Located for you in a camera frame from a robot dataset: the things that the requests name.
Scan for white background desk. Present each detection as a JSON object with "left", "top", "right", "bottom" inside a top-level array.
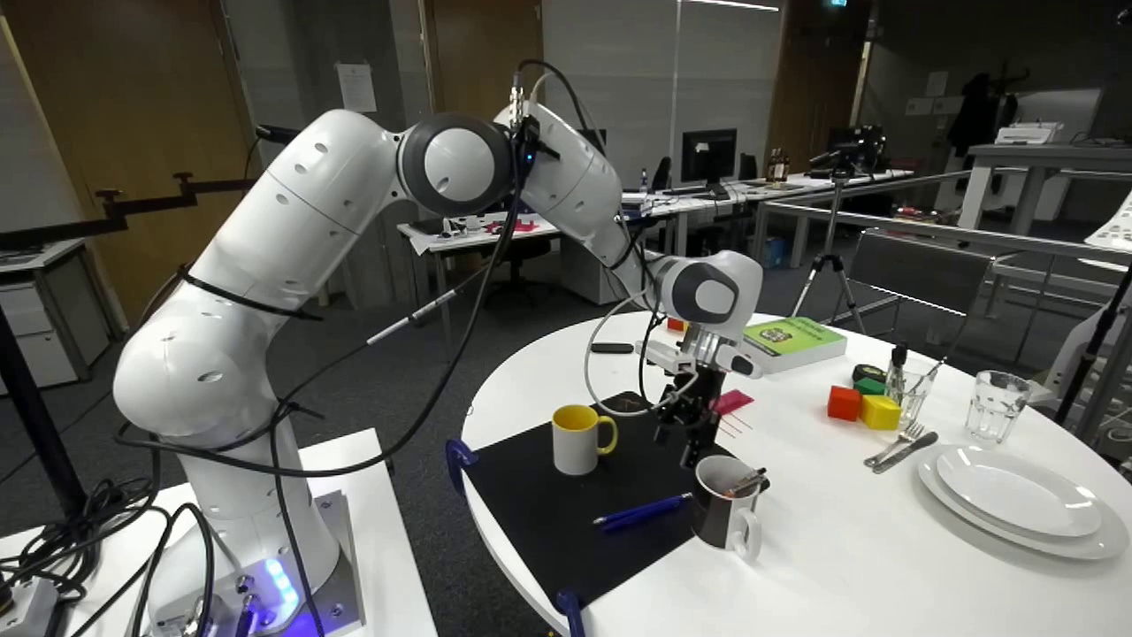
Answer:
[{"left": 956, "top": 137, "right": 1132, "bottom": 235}]

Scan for silver fork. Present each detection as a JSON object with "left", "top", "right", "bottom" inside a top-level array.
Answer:
[{"left": 876, "top": 429, "right": 946, "bottom": 468}]

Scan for stack of white plates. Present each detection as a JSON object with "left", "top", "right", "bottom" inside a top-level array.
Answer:
[{"left": 911, "top": 453, "right": 1132, "bottom": 565}]

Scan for silver knife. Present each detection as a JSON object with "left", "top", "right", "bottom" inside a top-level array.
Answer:
[{"left": 864, "top": 433, "right": 934, "bottom": 479}]

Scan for clear glass tumbler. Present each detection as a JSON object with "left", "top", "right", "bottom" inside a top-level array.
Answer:
[{"left": 963, "top": 369, "right": 1035, "bottom": 448}]

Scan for orange block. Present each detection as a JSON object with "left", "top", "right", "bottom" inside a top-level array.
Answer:
[{"left": 825, "top": 383, "right": 865, "bottom": 423}]

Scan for blue tape strip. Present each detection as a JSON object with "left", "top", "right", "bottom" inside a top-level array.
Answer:
[
  {"left": 443, "top": 436, "right": 476, "bottom": 495},
  {"left": 552, "top": 587, "right": 595, "bottom": 637}
]

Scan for black cup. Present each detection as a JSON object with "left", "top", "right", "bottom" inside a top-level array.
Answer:
[{"left": 693, "top": 453, "right": 771, "bottom": 559}]

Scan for grey power strip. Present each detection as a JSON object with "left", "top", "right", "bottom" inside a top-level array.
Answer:
[{"left": 0, "top": 572, "right": 64, "bottom": 637}]

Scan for small white plate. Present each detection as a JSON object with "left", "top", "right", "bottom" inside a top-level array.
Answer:
[{"left": 931, "top": 438, "right": 1111, "bottom": 544}]

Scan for white mug yellow inside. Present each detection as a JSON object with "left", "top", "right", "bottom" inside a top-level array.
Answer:
[{"left": 549, "top": 401, "right": 624, "bottom": 480}]

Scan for black boom stand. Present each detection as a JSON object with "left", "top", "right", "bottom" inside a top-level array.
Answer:
[{"left": 1055, "top": 262, "right": 1132, "bottom": 429}]

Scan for glass holding pens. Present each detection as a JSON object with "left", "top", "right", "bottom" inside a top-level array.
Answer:
[{"left": 885, "top": 340, "right": 946, "bottom": 436}]

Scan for green book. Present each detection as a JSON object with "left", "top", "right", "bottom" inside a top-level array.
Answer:
[{"left": 739, "top": 316, "right": 849, "bottom": 380}]

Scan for black floor cable bundle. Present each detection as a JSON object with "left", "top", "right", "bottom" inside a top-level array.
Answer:
[{"left": 0, "top": 474, "right": 164, "bottom": 597}]

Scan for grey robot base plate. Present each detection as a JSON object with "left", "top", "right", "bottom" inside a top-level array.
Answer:
[{"left": 151, "top": 487, "right": 362, "bottom": 637}]

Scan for blue pencil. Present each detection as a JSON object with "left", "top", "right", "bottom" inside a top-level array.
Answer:
[{"left": 592, "top": 487, "right": 698, "bottom": 532}]

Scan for black mat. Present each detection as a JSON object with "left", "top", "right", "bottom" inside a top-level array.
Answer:
[{"left": 451, "top": 390, "right": 739, "bottom": 611}]

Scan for yellow block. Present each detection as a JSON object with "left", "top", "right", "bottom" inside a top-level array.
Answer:
[{"left": 861, "top": 392, "right": 904, "bottom": 436}]

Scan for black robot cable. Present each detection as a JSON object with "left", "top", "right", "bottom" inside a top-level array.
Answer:
[{"left": 117, "top": 55, "right": 734, "bottom": 637}]

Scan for grey metal frame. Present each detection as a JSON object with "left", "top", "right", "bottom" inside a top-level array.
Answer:
[{"left": 747, "top": 170, "right": 1132, "bottom": 356}]

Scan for black computer monitor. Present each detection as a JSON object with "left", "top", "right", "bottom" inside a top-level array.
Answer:
[{"left": 680, "top": 123, "right": 744, "bottom": 190}]

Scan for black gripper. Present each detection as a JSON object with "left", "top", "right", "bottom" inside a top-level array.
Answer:
[{"left": 659, "top": 366, "right": 727, "bottom": 469}]

